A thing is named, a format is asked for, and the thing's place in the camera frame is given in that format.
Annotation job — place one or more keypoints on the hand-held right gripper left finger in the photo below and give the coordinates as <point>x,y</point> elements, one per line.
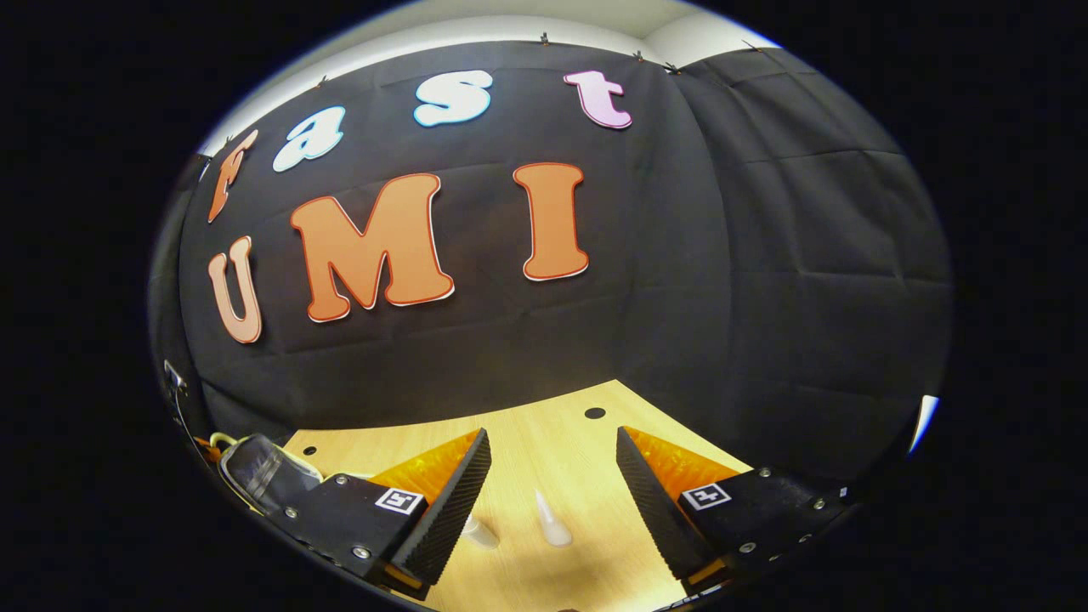
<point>459,501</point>

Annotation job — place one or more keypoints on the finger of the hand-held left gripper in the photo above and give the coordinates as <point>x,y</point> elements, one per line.
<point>206,446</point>

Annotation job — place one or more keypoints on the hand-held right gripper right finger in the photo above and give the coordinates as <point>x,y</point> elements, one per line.
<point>650,501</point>

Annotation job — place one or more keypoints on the pale yellow suitcase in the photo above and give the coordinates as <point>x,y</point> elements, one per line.
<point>268,472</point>

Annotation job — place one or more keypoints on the white cone-shaped tube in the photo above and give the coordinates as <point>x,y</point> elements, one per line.
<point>553,520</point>

